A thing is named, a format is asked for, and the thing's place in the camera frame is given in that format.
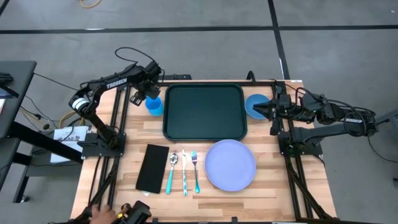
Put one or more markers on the black table clamp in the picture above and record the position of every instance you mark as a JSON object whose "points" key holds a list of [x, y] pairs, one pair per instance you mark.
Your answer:
{"points": [[155, 220], [234, 219]]}

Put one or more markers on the blue plastic cup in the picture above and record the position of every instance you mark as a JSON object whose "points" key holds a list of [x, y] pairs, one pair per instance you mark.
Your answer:
{"points": [[154, 108]]}

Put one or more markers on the black metal table frame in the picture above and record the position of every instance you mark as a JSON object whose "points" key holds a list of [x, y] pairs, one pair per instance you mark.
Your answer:
{"points": [[264, 83]]}

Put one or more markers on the iridescent fork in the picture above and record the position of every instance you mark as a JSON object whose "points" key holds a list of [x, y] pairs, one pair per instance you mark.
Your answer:
{"points": [[194, 158]]}

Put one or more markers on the dark grey desk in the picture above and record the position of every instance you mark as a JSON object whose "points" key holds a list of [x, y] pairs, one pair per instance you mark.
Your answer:
{"points": [[25, 71]]}

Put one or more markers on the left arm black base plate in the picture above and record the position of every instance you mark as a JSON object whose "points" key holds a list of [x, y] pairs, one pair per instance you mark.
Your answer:
{"points": [[90, 151]]}

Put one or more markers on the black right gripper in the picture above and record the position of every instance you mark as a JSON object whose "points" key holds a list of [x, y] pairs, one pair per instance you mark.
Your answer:
{"points": [[281, 107]]}

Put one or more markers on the dark green tray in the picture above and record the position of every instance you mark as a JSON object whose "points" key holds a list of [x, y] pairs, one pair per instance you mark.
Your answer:
{"points": [[205, 112]]}

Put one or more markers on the person's hand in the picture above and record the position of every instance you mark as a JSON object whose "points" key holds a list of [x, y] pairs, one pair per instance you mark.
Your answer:
{"points": [[104, 215]]}

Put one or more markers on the black cloth napkin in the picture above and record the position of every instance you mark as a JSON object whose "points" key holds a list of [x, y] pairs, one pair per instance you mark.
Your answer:
{"points": [[152, 168]]}

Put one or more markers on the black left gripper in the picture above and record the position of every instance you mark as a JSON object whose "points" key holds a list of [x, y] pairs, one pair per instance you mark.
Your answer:
{"points": [[149, 76]]}

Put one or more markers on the small black desk device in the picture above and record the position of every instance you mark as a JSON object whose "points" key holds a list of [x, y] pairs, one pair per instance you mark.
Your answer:
{"points": [[5, 77]]}

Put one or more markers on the lavender plate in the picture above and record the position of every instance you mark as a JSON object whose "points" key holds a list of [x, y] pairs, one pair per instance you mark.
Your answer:
{"points": [[230, 165]]}

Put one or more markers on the black handheld device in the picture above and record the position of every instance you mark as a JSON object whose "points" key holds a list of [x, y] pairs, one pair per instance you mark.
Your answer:
{"points": [[136, 213]]}

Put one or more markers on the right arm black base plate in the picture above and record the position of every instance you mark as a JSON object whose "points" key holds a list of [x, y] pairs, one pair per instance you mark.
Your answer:
{"points": [[314, 150]]}

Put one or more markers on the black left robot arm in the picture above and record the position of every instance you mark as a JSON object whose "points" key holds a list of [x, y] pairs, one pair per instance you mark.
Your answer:
{"points": [[116, 83]]}

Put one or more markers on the grey stand leg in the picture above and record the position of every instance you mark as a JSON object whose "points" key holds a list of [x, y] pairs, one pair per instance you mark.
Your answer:
{"points": [[388, 118]]}

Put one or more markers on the white printed paper sheet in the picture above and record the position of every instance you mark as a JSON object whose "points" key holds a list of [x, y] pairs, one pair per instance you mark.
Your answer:
{"points": [[74, 135]]}

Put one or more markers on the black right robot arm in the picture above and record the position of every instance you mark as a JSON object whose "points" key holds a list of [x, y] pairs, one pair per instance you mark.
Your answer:
{"points": [[326, 130]]}

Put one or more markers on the black power strip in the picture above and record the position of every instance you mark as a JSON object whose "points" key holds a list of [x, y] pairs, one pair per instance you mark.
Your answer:
{"points": [[177, 76]]}

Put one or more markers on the blue bowl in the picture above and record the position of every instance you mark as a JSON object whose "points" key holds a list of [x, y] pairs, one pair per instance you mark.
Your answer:
{"points": [[257, 99]]}

